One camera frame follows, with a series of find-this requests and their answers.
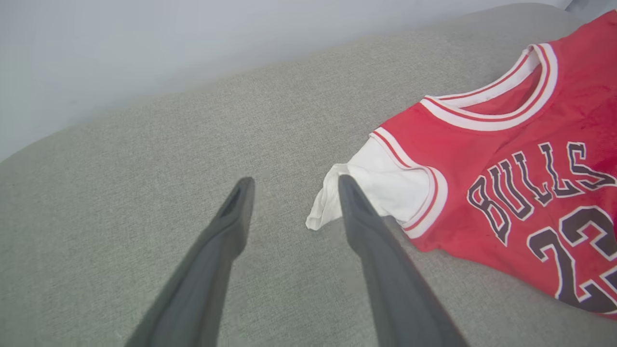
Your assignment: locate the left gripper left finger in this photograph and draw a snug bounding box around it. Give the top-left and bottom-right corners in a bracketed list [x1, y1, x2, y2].
[125, 177, 255, 347]

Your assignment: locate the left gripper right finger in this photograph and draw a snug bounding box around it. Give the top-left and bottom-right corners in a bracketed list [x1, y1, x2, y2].
[338, 174, 468, 347]

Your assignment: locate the red Bulls basketball jersey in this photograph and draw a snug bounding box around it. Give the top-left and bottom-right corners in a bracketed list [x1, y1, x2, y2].
[306, 10, 617, 321]

